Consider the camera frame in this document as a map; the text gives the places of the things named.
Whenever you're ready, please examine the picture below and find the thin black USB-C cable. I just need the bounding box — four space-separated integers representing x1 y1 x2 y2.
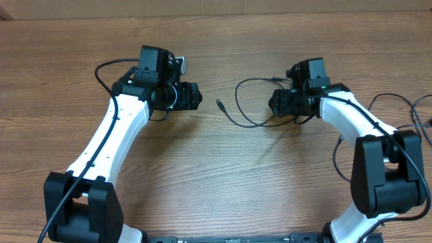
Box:
215 77 296 129

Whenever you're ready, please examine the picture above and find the black short USB cable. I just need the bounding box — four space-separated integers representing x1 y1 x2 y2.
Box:
332 124 432 184

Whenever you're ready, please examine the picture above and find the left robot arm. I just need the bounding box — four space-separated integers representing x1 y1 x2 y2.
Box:
38 45 203 242

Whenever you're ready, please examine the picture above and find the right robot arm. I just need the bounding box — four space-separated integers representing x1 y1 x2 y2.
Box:
269 57 431 242

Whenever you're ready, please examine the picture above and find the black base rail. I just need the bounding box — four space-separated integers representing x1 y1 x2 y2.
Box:
144 232 384 243

